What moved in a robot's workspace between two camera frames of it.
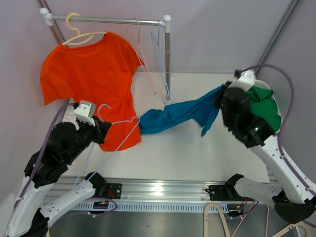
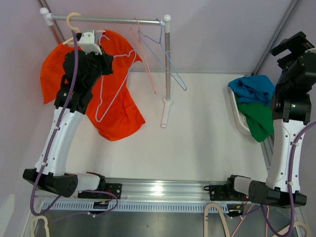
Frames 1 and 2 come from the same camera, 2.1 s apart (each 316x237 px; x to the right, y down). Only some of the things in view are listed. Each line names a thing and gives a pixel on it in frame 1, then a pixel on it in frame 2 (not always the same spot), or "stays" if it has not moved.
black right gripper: [219, 94] -> [297, 43]
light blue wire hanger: [157, 45] -> [139, 33]
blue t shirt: [204, 110] -> [255, 88]
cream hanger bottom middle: [221, 217] stays
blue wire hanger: [138, 119] -> [108, 107]
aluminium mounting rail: [143, 194] stays
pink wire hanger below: [247, 213] stays
